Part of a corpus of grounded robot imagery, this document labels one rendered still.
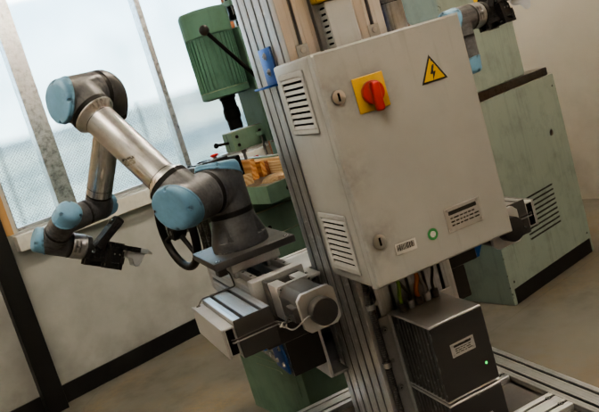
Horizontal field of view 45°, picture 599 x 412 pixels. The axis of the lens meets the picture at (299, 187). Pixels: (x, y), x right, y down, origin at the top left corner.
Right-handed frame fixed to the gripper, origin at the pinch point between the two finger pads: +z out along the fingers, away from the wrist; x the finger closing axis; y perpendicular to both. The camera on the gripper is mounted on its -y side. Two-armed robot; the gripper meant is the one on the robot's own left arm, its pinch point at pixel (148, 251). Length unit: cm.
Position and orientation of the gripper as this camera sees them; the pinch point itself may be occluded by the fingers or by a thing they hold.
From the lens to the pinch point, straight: 233.1
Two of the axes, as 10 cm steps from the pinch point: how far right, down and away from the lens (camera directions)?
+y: -1.6, 9.8, -1.2
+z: 8.2, 2.0, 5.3
